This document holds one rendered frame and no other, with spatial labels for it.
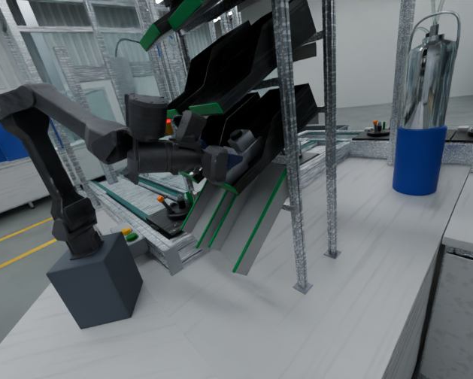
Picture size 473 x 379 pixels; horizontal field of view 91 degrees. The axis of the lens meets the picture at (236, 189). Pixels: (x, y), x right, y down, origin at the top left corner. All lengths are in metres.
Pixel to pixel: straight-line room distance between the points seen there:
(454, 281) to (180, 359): 0.87
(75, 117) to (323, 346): 0.66
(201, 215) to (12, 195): 5.29
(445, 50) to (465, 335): 0.96
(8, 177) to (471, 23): 12.42
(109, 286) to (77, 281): 0.07
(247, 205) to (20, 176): 5.44
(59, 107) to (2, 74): 8.56
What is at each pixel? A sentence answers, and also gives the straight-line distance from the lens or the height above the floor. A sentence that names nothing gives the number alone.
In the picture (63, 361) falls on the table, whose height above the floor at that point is 0.86.
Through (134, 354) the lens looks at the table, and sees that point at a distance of 0.71.
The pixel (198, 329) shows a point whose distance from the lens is 0.68.
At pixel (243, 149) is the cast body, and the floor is 1.26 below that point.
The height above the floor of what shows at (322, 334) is 0.86.
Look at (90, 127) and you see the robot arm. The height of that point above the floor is 1.37.
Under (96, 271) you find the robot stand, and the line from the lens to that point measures 0.70.
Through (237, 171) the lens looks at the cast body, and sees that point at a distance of 0.49.
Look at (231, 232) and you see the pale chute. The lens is 0.64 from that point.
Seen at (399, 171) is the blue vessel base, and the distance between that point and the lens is 1.20.
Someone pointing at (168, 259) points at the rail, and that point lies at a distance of 0.81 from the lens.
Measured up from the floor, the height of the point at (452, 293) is 0.65.
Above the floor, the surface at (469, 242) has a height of 0.86.
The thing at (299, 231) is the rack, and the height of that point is 1.05.
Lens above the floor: 1.38
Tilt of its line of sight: 22 degrees down
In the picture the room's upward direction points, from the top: 11 degrees counter-clockwise
